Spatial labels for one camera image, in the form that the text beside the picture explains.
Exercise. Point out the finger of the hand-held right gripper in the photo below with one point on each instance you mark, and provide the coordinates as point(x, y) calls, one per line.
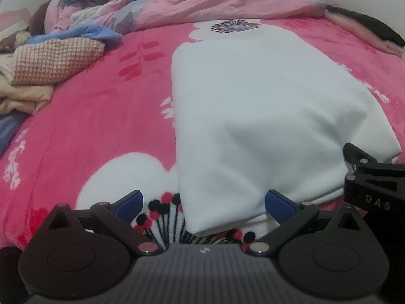
point(357, 153)

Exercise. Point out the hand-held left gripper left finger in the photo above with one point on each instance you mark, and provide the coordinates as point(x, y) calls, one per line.
point(131, 202)

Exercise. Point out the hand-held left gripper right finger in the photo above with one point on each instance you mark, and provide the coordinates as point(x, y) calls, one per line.
point(278, 204)

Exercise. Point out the white sweatshirt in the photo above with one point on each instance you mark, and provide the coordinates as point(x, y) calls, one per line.
point(253, 117)

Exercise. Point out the pink floral fleece blanket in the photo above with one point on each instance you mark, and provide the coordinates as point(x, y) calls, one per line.
point(95, 117)

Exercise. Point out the dark cloth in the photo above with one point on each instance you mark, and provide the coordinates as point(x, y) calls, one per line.
point(9, 266)

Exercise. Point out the beige garment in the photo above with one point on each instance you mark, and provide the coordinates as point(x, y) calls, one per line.
point(25, 98)

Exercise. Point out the pink checked knit garment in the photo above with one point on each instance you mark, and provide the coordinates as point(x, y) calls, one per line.
point(57, 60)

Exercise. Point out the blue fleece garment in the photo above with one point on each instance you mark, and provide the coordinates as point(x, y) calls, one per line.
point(88, 33)

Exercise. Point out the white knit garment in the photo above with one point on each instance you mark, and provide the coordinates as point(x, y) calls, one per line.
point(85, 14)

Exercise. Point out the brown cloth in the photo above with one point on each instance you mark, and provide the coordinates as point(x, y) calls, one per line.
point(38, 22)

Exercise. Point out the pink patterned duvet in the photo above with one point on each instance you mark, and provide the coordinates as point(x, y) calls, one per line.
point(221, 0)

